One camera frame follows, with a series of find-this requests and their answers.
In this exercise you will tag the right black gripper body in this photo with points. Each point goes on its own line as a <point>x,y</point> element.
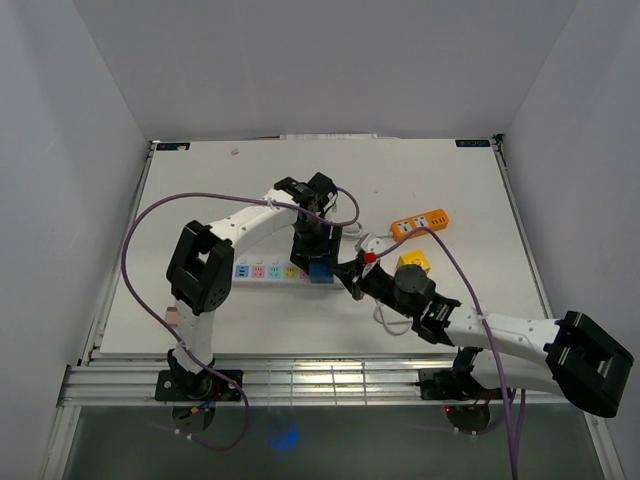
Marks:
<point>378,285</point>

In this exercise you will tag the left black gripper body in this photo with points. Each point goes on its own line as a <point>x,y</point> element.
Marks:
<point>312,240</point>

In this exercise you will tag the blue cube socket adapter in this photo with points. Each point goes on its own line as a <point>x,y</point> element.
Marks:
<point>319,272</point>

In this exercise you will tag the yellow cube socket adapter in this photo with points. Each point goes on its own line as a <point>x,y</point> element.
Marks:
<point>415,257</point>

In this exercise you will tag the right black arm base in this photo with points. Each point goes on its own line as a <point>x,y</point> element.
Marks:
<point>448,384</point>

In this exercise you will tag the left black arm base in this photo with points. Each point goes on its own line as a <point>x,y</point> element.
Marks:
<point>207,387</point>

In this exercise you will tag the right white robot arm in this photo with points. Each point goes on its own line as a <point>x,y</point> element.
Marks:
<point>572,357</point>

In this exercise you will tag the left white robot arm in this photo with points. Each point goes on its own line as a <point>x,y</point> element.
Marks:
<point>201,269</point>

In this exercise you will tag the pink plug adapter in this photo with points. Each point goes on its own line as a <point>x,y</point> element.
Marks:
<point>171,317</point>

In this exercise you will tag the white multicolour power strip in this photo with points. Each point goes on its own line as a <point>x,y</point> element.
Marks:
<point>274,271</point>

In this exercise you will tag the orange power strip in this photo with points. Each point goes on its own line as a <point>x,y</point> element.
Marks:
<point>434,219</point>

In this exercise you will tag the right blue corner label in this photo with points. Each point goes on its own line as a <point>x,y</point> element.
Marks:
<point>472,143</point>

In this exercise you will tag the blue corner label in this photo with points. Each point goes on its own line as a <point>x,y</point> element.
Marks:
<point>472,143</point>
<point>173,146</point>

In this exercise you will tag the left blue corner label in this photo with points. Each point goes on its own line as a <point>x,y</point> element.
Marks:
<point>173,146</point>

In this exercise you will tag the aluminium rail frame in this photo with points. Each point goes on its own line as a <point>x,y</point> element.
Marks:
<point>267,382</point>

